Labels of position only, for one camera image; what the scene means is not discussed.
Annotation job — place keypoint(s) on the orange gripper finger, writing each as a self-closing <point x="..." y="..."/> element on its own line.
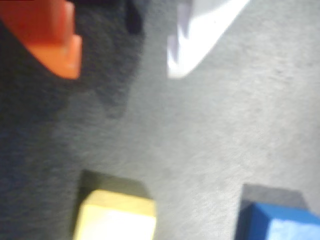
<point x="45" y="35"/>

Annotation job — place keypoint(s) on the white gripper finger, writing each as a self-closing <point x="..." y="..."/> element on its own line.
<point x="202" y="30"/>

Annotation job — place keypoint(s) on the yellow wooden cube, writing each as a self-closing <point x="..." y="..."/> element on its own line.
<point x="115" y="217"/>

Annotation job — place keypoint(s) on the blue wooden cube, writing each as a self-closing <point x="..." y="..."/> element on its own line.
<point x="282" y="222"/>

